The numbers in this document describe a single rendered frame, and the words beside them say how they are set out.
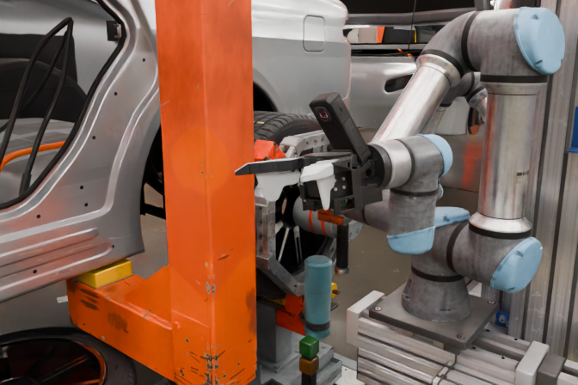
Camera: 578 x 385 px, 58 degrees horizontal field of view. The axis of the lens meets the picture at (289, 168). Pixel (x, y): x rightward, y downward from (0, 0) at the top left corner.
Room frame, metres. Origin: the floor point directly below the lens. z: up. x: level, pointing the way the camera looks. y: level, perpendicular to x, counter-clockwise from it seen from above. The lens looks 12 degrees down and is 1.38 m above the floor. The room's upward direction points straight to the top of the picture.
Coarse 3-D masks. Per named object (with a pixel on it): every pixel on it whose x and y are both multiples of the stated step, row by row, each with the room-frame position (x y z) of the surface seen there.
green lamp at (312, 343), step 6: (306, 336) 1.23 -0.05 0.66; (300, 342) 1.21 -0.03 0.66; (306, 342) 1.20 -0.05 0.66; (312, 342) 1.20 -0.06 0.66; (318, 342) 1.21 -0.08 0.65; (300, 348) 1.21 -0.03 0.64; (306, 348) 1.20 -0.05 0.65; (312, 348) 1.19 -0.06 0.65; (318, 348) 1.21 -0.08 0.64; (306, 354) 1.19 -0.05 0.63; (312, 354) 1.19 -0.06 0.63
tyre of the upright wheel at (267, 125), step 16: (256, 112) 1.86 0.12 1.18; (272, 112) 1.87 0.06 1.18; (256, 128) 1.68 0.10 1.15; (272, 128) 1.66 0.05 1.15; (288, 128) 1.71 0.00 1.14; (304, 128) 1.78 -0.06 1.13; (320, 128) 1.86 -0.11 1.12; (256, 272) 1.57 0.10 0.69; (256, 288) 1.58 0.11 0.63; (272, 288) 1.64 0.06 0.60
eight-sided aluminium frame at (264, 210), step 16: (288, 144) 1.61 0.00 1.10; (304, 144) 1.63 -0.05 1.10; (320, 144) 1.71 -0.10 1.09; (256, 192) 1.52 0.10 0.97; (256, 208) 1.52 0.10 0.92; (272, 208) 1.50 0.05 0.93; (256, 224) 1.52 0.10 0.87; (272, 224) 1.51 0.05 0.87; (256, 240) 1.52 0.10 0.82; (272, 240) 1.51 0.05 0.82; (256, 256) 1.51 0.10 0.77; (272, 256) 1.50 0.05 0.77; (272, 272) 1.50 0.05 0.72; (288, 272) 1.57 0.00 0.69; (288, 288) 1.57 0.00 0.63
